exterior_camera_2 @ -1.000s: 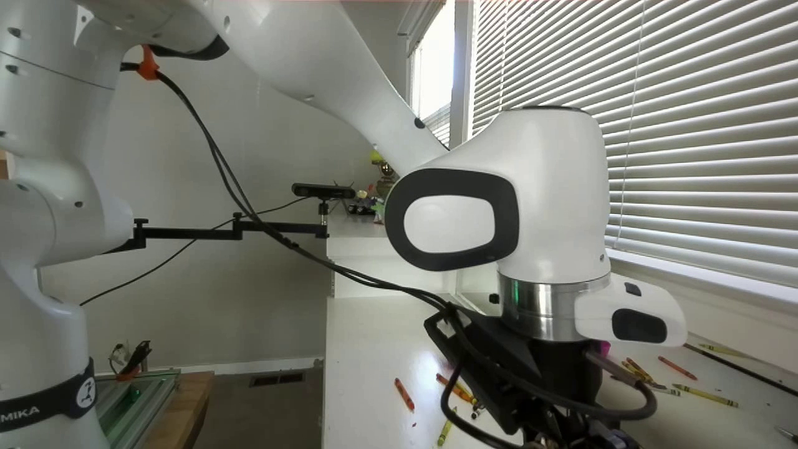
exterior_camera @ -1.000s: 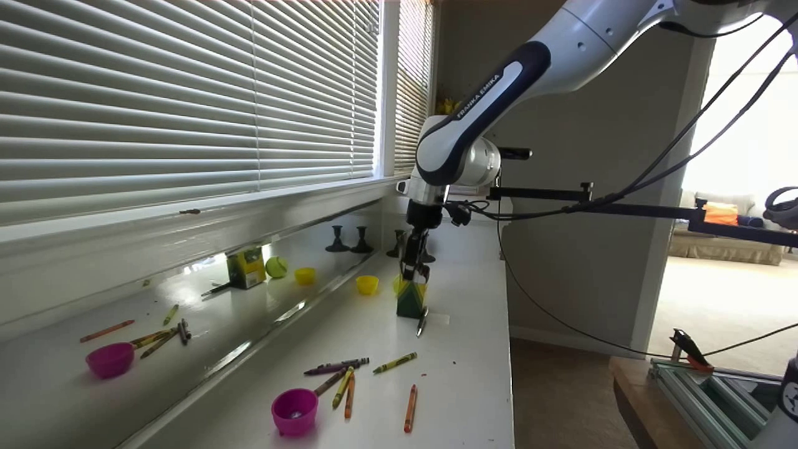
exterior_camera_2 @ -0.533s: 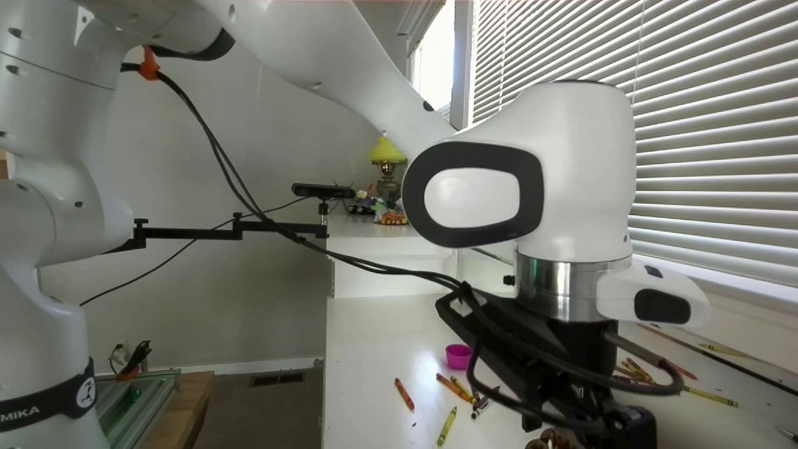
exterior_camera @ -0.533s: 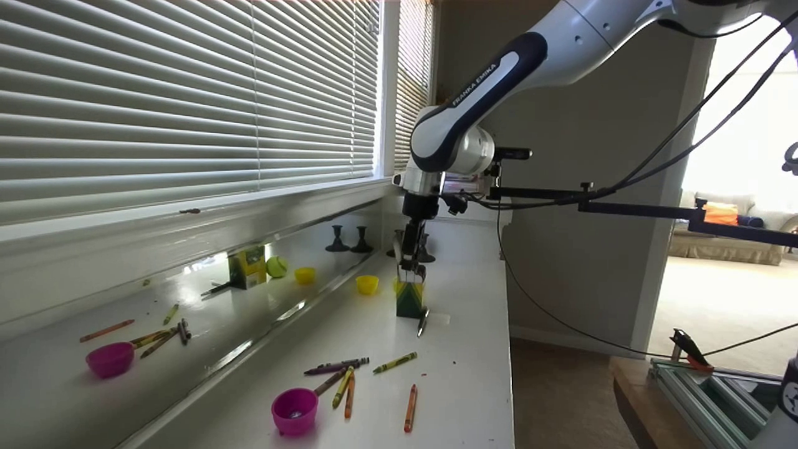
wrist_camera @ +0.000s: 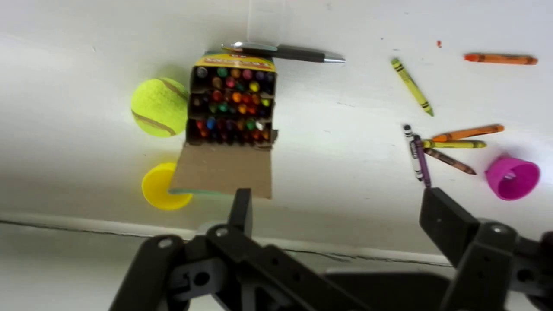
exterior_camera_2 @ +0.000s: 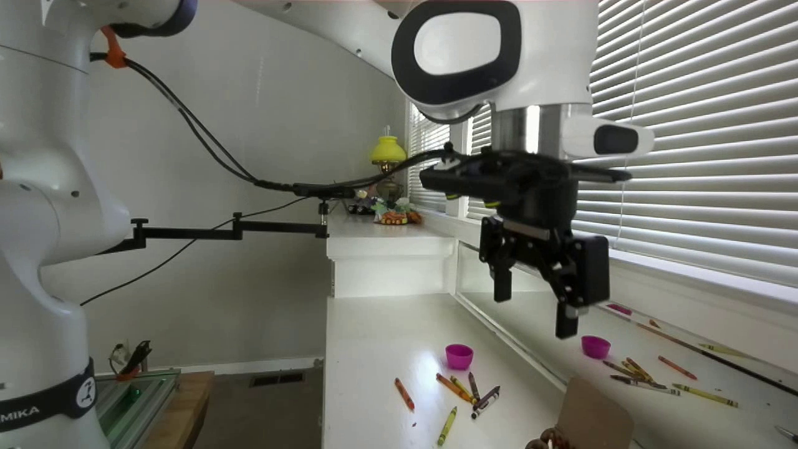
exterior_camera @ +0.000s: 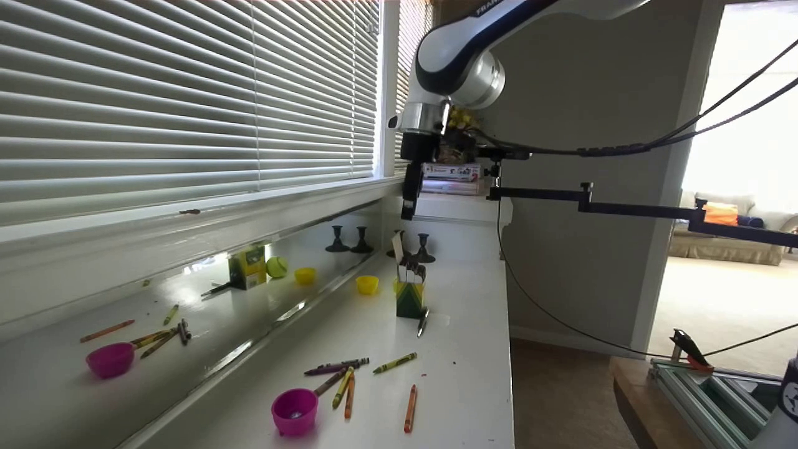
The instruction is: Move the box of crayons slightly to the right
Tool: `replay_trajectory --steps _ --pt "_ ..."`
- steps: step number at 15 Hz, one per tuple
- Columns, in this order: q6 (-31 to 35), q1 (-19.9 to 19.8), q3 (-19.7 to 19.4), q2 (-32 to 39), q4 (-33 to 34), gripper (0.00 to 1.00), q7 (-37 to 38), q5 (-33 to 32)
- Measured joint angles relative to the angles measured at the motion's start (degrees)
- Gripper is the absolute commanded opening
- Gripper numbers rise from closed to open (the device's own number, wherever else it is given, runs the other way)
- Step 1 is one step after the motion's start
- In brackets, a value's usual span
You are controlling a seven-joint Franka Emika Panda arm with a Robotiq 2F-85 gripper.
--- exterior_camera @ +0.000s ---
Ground thick black cable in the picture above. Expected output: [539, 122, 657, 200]
[469, 73, 798, 161]
[663, 35, 798, 144]

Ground aluminium extrusion frame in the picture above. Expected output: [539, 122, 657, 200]
[649, 356, 781, 447]

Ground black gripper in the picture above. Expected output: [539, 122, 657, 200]
[398, 129, 438, 223]

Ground black red clamp tool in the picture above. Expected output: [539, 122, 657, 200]
[668, 326, 716, 374]

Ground long orange crayon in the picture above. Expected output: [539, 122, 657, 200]
[342, 373, 359, 424]

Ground beige couch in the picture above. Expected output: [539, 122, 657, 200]
[668, 192, 787, 269]

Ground yellow crayon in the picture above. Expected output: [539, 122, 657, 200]
[329, 369, 356, 413]

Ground short orange crayon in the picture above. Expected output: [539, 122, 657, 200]
[401, 383, 421, 437]

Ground wide white window blinds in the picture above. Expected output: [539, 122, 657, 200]
[0, 0, 387, 232]

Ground yellow-green crayon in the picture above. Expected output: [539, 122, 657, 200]
[372, 350, 420, 378]

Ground black candlestick stand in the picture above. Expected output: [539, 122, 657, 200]
[413, 232, 436, 264]

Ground narrow white window blinds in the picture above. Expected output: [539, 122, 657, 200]
[393, 0, 433, 114]

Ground thin black cable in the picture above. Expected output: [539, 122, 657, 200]
[496, 235, 798, 365]

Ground yellow green crayon box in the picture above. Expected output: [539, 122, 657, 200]
[388, 229, 428, 321]

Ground brown crayon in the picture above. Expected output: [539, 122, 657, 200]
[312, 369, 352, 400]

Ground dark purple crayon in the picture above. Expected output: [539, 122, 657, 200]
[301, 360, 352, 380]

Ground black camera boom bar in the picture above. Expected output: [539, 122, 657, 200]
[483, 181, 798, 249]

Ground orange block on boom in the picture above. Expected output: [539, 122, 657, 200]
[700, 200, 744, 229]

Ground yellow plastic cup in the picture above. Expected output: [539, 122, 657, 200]
[354, 274, 385, 299]

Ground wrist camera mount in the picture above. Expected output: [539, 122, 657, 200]
[433, 108, 486, 167]

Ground pink plastic cup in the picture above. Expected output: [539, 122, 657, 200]
[270, 386, 321, 441]

